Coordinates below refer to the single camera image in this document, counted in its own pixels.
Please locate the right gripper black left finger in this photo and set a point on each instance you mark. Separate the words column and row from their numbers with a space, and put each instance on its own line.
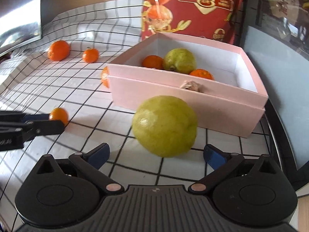
column 89, row 164

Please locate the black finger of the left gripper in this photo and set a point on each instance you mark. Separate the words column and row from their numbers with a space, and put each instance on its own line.
column 36, row 128
column 20, row 117

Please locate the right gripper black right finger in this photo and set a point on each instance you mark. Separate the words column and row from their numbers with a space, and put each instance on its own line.
column 223, row 165

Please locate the tiny kumquat orange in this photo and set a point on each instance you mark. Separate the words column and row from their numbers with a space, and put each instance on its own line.
column 59, row 114

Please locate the large orange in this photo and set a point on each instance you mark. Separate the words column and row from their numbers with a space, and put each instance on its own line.
column 59, row 50

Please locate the large green guava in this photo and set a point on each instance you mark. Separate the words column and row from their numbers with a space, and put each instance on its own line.
column 179, row 60

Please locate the pink gift box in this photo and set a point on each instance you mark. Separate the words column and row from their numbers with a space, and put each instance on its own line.
column 232, row 103

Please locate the white black-grid tablecloth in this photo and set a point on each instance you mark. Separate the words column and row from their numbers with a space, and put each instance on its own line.
column 32, row 83

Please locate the mandarin beside box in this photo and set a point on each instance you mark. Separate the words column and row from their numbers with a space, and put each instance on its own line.
column 104, row 77

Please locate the mandarin inside box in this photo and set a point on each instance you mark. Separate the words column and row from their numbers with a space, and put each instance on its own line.
column 201, row 73

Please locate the mandarin with stem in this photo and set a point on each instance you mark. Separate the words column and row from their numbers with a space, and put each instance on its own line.
column 90, row 55

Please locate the dark monitor screen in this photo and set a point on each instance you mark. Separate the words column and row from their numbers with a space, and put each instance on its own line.
column 20, row 23

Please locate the red snack bag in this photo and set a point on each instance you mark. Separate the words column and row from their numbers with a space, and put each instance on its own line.
column 211, row 19

